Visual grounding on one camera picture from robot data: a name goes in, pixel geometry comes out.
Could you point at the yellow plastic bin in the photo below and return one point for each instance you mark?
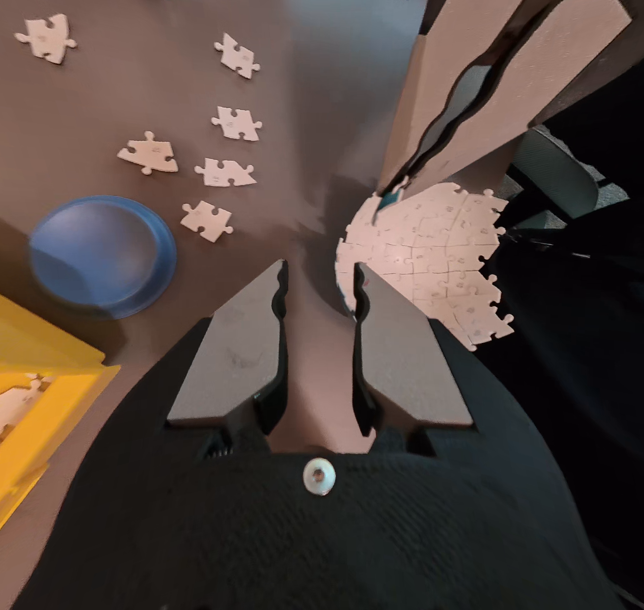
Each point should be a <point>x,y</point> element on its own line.
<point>40,409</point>

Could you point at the white puzzle pieces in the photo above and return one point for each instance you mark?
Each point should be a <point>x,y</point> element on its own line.
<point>224,172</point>

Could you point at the partly built puzzle ball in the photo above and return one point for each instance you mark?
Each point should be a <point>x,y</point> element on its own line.
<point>442,258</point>

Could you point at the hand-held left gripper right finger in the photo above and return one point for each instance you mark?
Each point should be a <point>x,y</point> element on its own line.
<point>412,368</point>

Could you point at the single curved puzzle piece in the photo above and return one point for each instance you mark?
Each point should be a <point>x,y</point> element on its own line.
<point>390,200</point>

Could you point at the person's dark clothed body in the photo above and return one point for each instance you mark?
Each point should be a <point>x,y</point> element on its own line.
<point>578,343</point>

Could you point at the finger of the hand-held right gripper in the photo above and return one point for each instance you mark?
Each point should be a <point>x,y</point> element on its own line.
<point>453,42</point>
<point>553,67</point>

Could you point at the heap of puzzle pieces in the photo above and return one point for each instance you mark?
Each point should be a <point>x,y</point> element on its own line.
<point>20,404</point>

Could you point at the blue plastic ball stand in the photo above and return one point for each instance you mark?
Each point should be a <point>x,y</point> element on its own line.
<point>100,258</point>

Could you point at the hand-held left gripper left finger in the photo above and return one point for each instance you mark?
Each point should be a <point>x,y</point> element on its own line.
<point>231,363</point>

